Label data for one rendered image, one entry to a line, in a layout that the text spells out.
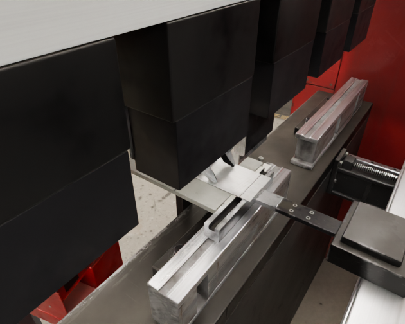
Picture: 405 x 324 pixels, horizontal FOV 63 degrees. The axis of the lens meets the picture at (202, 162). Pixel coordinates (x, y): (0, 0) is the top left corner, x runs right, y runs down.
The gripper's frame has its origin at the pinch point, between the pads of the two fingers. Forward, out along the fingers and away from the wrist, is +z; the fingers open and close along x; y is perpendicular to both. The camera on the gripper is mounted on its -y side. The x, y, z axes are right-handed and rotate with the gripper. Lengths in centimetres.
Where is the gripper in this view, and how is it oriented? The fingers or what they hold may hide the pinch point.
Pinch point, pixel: (219, 170)
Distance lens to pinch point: 65.8
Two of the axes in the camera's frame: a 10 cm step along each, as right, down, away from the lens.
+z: 5.2, 8.4, 1.2
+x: 5.9, -4.6, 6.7
